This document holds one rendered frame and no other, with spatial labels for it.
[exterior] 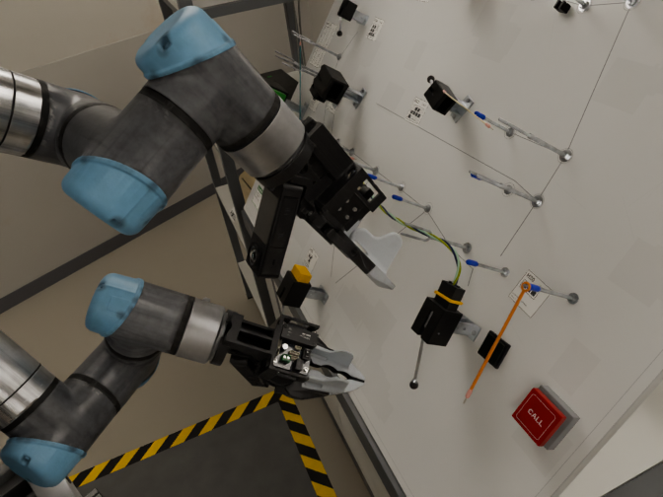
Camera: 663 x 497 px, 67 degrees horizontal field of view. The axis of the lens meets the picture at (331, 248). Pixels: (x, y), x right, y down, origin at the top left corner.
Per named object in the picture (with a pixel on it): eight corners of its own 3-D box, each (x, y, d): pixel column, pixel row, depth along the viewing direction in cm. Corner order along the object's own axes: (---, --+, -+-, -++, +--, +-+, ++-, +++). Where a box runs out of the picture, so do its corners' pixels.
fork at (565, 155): (575, 153, 68) (512, 116, 60) (566, 164, 69) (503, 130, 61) (564, 147, 70) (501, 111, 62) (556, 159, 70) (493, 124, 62)
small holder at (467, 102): (456, 77, 90) (428, 60, 86) (477, 106, 85) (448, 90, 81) (439, 97, 93) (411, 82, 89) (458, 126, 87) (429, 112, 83)
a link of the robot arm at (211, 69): (114, 70, 44) (176, 2, 45) (204, 154, 50) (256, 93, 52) (140, 66, 38) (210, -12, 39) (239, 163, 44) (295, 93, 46)
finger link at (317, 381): (375, 399, 64) (310, 380, 62) (356, 405, 69) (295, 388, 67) (379, 376, 66) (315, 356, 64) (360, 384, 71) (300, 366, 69)
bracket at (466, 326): (455, 325, 79) (432, 321, 76) (462, 313, 78) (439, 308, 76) (474, 341, 75) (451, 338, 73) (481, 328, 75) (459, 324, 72)
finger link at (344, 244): (380, 268, 55) (325, 213, 52) (370, 278, 55) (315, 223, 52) (367, 258, 59) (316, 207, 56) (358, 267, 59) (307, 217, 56)
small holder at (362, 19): (347, 41, 125) (328, 31, 122) (362, 10, 123) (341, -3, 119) (355, 45, 122) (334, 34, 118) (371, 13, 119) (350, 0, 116)
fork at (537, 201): (546, 198, 70) (481, 170, 63) (539, 210, 71) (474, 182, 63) (536, 192, 72) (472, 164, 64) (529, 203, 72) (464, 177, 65)
